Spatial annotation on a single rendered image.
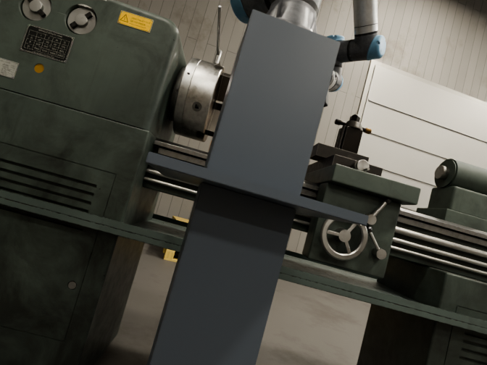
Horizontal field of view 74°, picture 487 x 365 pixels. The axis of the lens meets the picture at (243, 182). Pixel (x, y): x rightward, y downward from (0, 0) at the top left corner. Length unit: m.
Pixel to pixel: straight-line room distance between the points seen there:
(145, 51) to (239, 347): 0.93
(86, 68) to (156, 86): 0.23
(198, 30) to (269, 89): 4.19
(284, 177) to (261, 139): 0.09
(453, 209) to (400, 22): 4.64
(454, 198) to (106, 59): 1.40
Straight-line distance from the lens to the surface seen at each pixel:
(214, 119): 1.32
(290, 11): 0.81
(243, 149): 0.65
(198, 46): 4.76
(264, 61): 0.71
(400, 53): 5.75
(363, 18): 1.24
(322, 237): 1.08
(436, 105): 5.81
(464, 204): 1.59
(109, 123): 1.15
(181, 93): 1.24
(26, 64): 1.31
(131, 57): 1.20
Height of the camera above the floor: 0.70
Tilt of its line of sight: 5 degrees up
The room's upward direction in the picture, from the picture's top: 16 degrees clockwise
